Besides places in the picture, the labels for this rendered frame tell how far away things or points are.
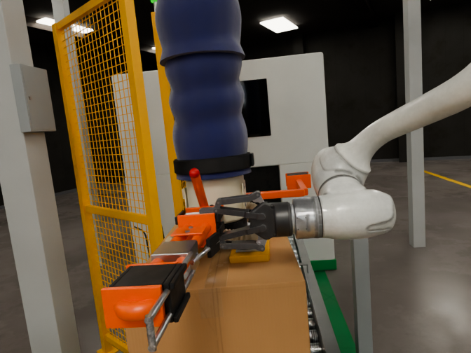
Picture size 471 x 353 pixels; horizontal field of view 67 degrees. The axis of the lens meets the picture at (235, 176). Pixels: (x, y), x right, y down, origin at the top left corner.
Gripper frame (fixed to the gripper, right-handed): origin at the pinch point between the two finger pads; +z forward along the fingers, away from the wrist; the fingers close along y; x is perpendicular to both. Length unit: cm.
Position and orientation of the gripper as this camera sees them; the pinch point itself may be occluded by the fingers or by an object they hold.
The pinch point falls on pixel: (200, 225)
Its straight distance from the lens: 80.6
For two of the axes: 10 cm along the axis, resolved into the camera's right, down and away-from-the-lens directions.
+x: 0.8, -1.5, 9.9
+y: 0.9, 9.9, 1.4
